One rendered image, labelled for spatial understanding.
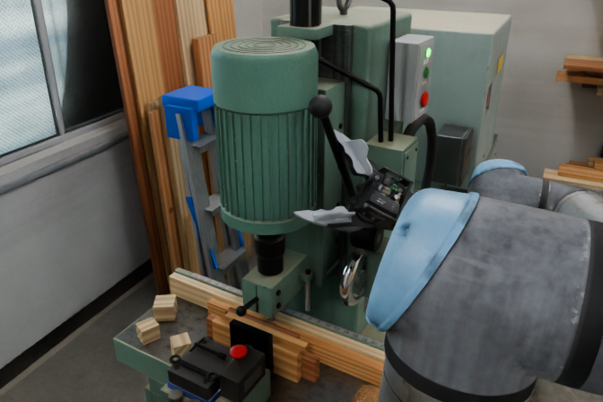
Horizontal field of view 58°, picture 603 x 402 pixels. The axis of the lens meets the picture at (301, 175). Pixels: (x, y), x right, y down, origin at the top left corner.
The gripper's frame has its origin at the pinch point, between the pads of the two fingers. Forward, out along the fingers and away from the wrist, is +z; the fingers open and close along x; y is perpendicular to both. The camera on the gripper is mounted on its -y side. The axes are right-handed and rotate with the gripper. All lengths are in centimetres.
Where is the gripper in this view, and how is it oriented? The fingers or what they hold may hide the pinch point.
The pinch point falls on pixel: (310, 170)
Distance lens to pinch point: 84.5
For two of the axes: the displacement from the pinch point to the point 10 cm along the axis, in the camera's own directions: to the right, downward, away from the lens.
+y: 3.1, -2.4, -9.2
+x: -3.9, 8.5, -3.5
